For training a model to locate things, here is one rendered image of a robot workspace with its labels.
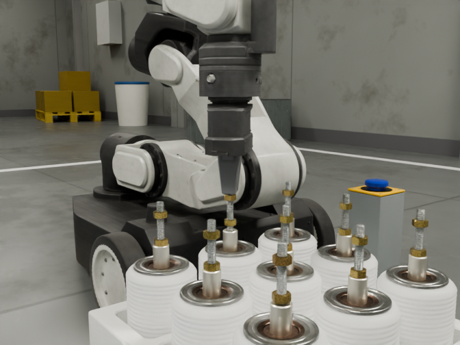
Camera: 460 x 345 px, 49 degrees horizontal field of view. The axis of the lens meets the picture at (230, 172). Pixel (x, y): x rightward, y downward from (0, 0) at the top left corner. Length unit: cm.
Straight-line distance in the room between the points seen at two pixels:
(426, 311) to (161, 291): 33
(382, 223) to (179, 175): 53
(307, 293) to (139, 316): 22
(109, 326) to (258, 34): 43
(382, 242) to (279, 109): 387
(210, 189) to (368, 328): 56
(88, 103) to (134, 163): 655
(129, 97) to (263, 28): 605
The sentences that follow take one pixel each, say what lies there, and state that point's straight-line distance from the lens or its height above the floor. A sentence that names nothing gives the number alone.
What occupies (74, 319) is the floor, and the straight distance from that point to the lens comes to 118.
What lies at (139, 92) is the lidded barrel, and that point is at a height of 44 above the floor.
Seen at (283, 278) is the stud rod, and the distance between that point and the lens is 50.
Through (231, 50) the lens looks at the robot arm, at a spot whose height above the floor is 54.
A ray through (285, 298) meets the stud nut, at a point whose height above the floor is 29.
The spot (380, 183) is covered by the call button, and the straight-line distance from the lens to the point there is 91.
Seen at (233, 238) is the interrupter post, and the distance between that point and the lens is 75.
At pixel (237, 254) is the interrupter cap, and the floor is 25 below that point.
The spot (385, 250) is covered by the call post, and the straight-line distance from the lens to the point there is 92.
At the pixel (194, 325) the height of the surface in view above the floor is 23.
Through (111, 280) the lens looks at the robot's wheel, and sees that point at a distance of 109.
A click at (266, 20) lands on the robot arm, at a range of 69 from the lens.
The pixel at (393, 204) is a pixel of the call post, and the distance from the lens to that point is 91.
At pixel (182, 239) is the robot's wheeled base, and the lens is 105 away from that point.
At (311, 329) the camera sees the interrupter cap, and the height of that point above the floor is 25.
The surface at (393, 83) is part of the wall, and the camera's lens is 428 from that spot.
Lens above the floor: 49
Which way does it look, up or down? 9 degrees down
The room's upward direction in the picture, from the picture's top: straight up
